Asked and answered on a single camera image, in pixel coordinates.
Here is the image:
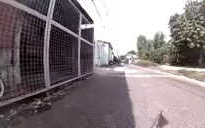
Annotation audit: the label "white building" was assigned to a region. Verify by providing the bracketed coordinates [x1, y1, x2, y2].
[93, 39, 115, 68]

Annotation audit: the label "pale building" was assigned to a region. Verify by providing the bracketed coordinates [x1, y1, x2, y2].
[124, 53, 139, 65]

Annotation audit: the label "pale dirt verge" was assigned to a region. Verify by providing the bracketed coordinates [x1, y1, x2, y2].
[133, 59, 205, 91]

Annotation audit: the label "overhead wires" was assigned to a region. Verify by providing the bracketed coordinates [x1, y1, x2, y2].
[90, 0, 111, 28]

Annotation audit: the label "dirt strip with rubble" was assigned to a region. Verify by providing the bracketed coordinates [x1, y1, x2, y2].
[0, 76, 91, 128]

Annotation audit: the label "grey asphalt road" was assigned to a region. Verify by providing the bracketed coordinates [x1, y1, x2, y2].
[9, 64, 205, 128]

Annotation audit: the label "wire mesh fence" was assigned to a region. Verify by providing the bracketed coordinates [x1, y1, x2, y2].
[0, 0, 96, 111]

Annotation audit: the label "row of trees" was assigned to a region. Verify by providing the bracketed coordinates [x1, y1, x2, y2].
[135, 0, 205, 68]

